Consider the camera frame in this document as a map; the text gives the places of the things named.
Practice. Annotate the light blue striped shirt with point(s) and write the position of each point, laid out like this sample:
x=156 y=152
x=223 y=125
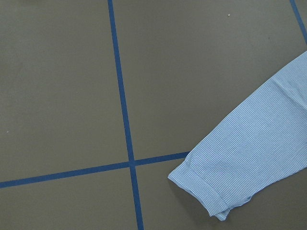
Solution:
x=263 y=140

